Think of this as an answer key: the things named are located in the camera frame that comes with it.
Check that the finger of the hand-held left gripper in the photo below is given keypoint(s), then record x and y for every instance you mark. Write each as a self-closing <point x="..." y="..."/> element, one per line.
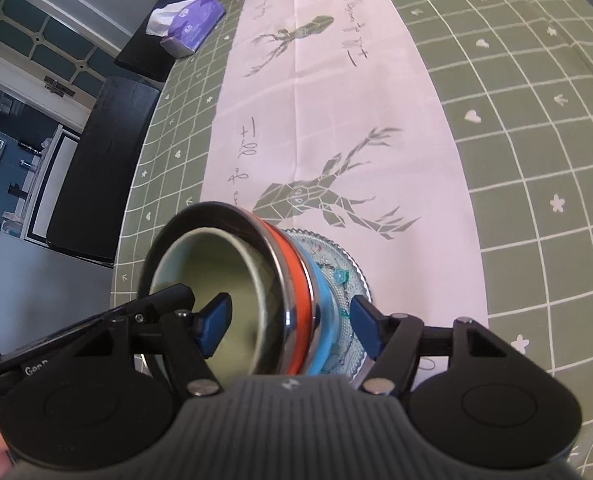
<point x="166" y="297"/>

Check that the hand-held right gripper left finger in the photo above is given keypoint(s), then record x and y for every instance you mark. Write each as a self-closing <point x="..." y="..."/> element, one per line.
<point x="216" y="324"/>

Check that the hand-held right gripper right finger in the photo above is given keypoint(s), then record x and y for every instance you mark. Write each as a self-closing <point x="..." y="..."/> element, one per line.
<point x="365" y="325"/>

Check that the floral glass plate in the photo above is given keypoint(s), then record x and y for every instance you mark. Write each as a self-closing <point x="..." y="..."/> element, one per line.
<point x="351" y="272"/>
<point x="362" y="280"/>

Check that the blue steel bowl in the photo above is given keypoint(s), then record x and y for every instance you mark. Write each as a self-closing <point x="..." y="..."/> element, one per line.
<point x="326" y="290"/>

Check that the green ceramic bowl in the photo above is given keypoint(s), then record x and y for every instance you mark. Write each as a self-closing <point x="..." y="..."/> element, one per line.
<point x="211" y="265"/>

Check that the orange steel bowl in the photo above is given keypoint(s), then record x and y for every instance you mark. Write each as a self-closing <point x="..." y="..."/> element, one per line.
<point x="296" y="280"/>

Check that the black chair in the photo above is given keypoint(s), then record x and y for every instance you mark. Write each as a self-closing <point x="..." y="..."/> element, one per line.
<point x="101" y="170"/>

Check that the white deer table runner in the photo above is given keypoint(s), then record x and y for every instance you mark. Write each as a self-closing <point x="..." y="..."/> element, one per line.
<point x="351" y="110"/>

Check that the black bench far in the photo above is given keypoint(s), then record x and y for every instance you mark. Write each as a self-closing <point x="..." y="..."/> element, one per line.
<point x="146" y="50"/>

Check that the purple tissue pack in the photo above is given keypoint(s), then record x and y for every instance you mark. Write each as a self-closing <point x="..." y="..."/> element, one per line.
<point x="194" y="25"/>

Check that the glass panelled door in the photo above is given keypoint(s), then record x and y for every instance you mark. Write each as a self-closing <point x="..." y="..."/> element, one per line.
<point x="51" y="35"/>

